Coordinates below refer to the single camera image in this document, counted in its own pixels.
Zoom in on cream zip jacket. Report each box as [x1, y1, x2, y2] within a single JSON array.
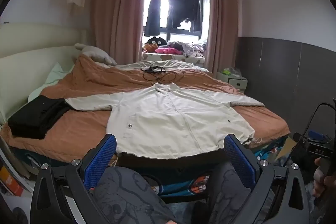
[[64, 83, 265, 160]]

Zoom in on white bedding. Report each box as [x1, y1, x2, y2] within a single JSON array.
[[115, 60, 210, 73]]

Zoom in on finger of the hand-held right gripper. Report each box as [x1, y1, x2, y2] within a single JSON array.
[[307, 130, 332, 141]]

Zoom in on cream padded bed headboard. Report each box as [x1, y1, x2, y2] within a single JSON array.
[[0, 23, 88, 125]]

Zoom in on brown plush toy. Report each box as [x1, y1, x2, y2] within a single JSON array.
[[142, 43, 158, 53]]

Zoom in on brown blanket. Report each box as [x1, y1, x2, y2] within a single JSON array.
[[0, 53, 290, 164]]

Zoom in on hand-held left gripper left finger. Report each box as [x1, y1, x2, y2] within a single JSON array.
[[30, 133, 117, 224]]

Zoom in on pink plush toy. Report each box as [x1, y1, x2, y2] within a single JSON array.
[[155, 47, 181, 55]]

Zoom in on black folded clothes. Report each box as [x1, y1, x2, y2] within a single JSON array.
[[7, 95, 71, 140]]

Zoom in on beige plush toy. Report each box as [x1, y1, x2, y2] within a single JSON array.
[[74, 43, 117, 66]]

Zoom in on pink curtain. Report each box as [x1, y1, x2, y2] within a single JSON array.
[[203, 0, 240, 73], [87, 0, 150, 64]]

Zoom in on teal cartoon bed sheet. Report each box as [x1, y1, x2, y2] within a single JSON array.
[[115, 135, 289, 197]]

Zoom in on orange box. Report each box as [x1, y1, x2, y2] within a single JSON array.
[[0, 163, 24, 196]]

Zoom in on person's right hand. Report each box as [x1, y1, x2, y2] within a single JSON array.
[[313, 157, 336, 198]]

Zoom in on thin black cable bundle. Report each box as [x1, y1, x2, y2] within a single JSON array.
[[140, 66, 184, 84]]

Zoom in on light green pillow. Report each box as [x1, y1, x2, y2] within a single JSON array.
[[28, 61, 75, 102]]

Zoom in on white nightstand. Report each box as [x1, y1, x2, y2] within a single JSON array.
[[217, 68, 248, 94]]

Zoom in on long black hanging coat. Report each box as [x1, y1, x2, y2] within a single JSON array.
[[144, 0, 162, 37]]

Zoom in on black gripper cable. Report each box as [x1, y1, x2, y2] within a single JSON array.
[[304, 98, 336, 140]]

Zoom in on black plush toy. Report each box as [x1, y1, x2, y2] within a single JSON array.
[[146, 36, 167, 48]]

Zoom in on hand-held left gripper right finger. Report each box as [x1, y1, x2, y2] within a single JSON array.
[[223, 133, 311, 224]]

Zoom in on pile of patterned clothes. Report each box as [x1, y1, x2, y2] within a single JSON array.
[[168, 40, 208, 58]]

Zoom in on person's grey patterned pants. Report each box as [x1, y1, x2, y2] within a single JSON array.
[[93, 161, 254, 224]]

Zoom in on dark hanging garment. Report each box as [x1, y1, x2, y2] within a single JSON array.
[[182, 0, 202, 33], [167, 0, 185, 29]]

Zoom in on pile of clothes at window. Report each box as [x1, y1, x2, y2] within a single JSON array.
[[142, 52, 205, 65]]

